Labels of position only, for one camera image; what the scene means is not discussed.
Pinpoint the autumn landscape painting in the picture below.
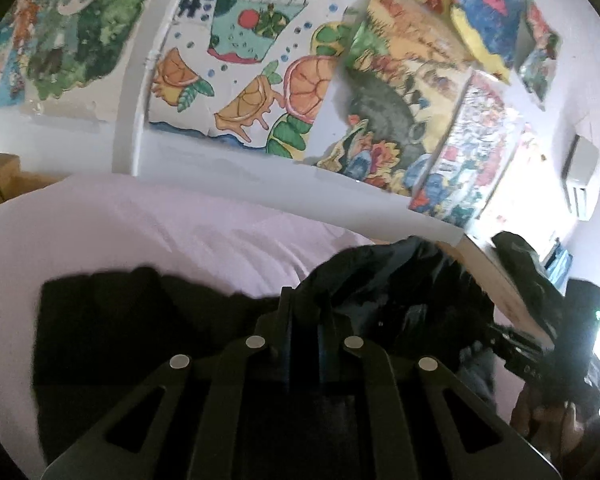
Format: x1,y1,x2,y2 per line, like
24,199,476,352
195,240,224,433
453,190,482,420
317,0,474,196

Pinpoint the white air conditioner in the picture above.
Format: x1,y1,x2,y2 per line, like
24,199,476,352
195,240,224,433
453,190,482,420
562,134,600,221

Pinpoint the black padded jacket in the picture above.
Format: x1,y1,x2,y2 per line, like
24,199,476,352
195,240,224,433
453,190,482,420
32,236,495,460

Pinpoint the blond boy painting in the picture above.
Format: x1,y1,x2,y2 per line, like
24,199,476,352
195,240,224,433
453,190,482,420
24,0,150,122

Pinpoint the dark green garment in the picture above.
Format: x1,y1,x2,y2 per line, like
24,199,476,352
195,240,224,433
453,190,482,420
491,231,564,342

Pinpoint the white wall pipe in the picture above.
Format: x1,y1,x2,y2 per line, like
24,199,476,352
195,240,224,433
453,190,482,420
111,0,180,177

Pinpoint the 2024 dragon painting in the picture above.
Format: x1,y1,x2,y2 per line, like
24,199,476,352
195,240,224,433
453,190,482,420
411,72,524,229

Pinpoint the red-hair child painting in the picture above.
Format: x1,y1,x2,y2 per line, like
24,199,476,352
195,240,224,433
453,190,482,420
518,0,562,110

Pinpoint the pink jellyfish painting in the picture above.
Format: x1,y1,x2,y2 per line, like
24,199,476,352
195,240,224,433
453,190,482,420
451,0,524,84

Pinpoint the wooden bed frame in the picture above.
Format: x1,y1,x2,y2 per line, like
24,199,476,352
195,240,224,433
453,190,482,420
0,153,61,204

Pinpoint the pink duvet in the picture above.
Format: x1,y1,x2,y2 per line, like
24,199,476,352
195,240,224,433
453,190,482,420
0,176,365,479

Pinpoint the red-hair girl painting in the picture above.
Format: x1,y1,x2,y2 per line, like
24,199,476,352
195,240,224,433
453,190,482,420
0,0,41,107

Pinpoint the orange fruit drink painting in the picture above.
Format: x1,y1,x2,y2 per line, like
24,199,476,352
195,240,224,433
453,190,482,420
147,0,361,160

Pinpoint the right hand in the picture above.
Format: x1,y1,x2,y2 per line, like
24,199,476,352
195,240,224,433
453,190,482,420
509,384,585,463

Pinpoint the blue hanging cloth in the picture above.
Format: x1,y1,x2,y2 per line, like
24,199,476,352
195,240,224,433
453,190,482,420
544,238,573,290

